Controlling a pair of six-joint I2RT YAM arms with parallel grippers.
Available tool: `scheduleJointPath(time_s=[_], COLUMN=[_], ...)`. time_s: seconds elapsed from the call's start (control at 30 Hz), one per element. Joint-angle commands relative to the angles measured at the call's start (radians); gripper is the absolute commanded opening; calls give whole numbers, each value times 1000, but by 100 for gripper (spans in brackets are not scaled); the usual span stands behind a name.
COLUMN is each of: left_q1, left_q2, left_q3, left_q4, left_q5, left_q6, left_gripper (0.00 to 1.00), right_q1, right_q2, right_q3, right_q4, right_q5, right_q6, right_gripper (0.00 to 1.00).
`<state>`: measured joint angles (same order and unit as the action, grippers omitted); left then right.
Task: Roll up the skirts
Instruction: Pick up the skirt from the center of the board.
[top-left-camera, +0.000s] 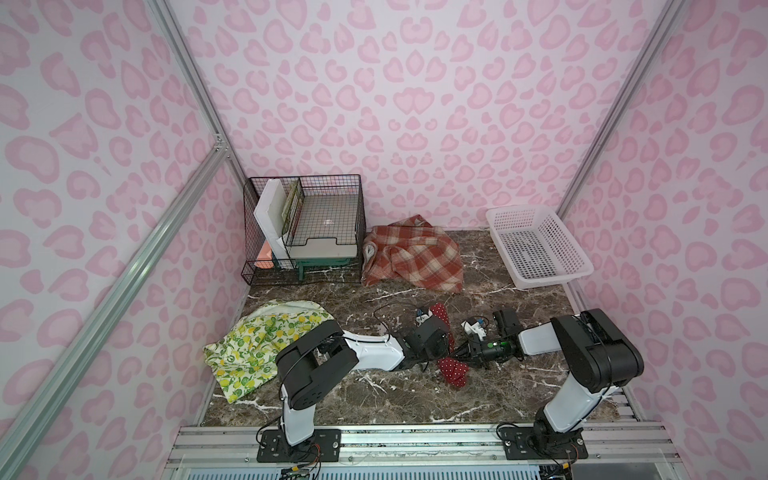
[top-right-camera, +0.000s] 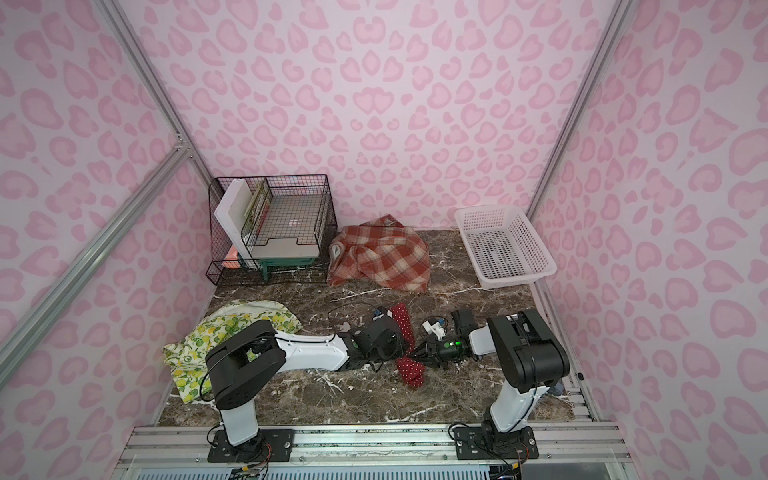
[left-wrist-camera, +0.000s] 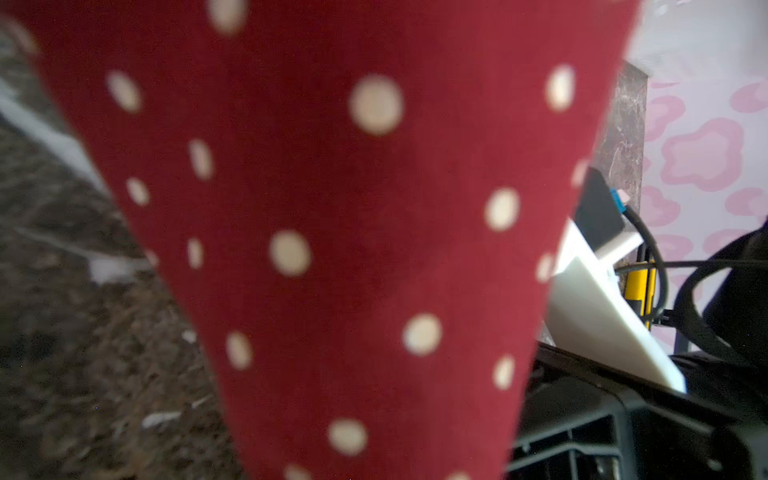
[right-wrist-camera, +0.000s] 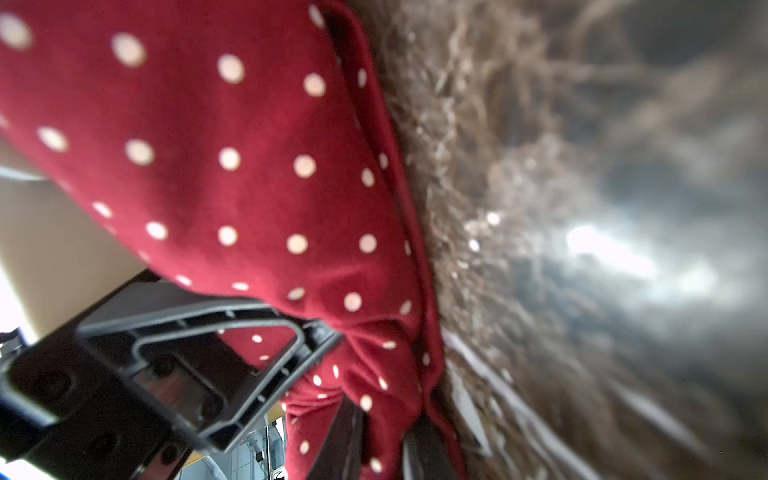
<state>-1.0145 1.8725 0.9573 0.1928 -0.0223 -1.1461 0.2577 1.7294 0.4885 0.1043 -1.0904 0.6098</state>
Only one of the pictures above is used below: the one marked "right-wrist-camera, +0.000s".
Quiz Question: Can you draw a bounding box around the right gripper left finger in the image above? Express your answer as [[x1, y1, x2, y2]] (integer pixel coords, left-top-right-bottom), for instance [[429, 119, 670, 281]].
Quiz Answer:
[[306, 398, 364, 480]]

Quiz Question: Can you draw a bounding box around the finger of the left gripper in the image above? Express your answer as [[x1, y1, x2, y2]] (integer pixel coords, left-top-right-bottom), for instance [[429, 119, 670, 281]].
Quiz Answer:
[[1, 278, 341, 479]]

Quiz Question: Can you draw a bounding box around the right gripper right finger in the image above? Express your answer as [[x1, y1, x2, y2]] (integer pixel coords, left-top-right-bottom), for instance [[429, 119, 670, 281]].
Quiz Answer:
[[402, 415, 459, 480]]

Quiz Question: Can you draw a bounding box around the red polka dot skirt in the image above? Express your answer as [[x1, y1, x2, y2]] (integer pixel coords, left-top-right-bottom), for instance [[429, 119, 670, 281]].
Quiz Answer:
[[1, 1, 466, 479]]

